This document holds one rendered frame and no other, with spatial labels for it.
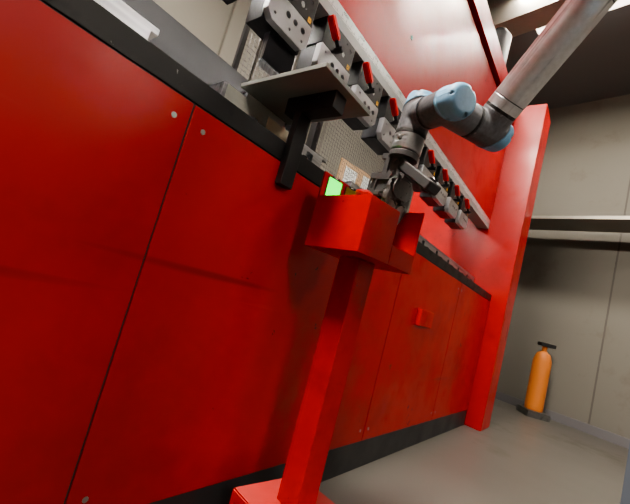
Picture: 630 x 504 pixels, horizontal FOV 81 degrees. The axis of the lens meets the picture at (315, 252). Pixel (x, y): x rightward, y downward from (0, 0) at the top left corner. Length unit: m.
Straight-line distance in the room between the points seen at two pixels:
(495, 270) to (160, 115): 2.47
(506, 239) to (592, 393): 2.07
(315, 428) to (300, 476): 0.10
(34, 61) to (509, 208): 2.73
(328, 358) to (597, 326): 3.86
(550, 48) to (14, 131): 0.92
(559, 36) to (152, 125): 0.78
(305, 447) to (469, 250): 2.26
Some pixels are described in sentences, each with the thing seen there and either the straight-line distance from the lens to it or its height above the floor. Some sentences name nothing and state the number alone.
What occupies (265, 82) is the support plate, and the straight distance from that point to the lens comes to 0.92.
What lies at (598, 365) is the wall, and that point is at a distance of 4.46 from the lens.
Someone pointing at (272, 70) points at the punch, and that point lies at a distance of 1.09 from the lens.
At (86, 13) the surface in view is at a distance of 0.69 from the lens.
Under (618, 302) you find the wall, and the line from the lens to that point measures 4.50.
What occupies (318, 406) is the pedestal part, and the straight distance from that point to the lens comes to 0.83.
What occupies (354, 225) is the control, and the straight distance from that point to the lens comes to 0.75.
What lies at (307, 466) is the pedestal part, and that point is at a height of 0.22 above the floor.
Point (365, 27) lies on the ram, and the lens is 1.41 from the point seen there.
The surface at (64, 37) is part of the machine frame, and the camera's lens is 0.67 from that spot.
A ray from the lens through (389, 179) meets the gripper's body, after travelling 0.90.
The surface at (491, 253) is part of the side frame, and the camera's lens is 2.86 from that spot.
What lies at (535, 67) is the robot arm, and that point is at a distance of 0.95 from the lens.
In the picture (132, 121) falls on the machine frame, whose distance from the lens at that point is 0.68.
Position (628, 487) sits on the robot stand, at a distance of 0.55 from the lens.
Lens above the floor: 0.56
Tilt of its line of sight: 7 degrees up
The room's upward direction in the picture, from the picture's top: 15 degrees clockwise
